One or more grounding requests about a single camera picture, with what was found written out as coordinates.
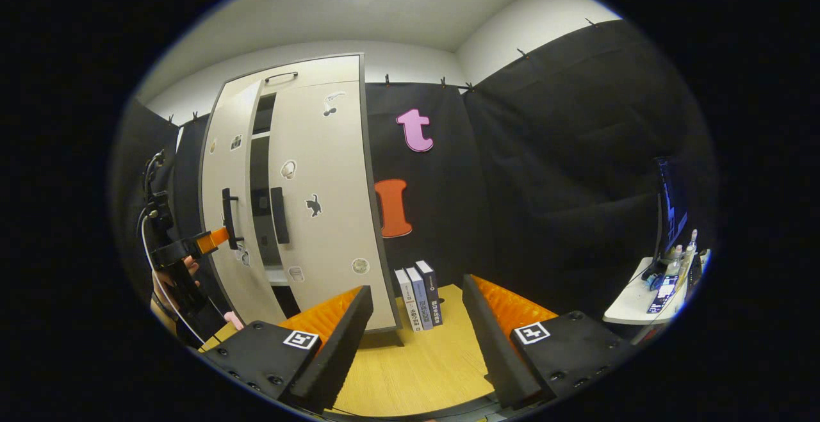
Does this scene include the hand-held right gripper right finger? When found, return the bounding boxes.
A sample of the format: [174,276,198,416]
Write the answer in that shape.
[463,273,641,410]

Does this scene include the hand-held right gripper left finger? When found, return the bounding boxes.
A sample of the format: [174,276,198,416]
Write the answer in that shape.
[199,284,374,415]

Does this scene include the white cabinet door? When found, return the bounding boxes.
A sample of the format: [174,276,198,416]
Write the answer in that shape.
[266,81,398,333]
[202,79,289,327]

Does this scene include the white book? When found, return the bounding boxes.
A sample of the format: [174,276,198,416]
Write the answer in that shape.
[394,268,423,333]

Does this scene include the dark blue book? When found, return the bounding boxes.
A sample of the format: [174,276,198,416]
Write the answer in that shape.
[415,260,444,327]

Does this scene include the light blue book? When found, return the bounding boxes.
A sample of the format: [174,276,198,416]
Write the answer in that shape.
[406,266,435,330]

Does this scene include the white and grey cabinet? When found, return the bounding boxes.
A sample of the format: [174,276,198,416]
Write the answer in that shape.
[199,53,404,347]

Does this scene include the white side table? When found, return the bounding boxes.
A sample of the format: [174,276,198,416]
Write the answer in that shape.
[602,249,712,327]

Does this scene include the black backdrop cloth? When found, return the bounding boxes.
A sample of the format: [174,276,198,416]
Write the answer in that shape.
[109,19,715,346]

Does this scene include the black smartphone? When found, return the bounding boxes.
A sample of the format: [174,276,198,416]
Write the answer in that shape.
[647,275,680,315]

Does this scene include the white cabinet drawer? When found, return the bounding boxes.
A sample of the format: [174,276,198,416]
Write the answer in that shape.
[221,54,363,97]

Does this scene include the black computer monitor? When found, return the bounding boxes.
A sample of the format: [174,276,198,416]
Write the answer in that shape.
[653,156,689,264]

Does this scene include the white cable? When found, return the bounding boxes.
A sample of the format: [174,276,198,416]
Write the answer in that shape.
[140,209,207,346]

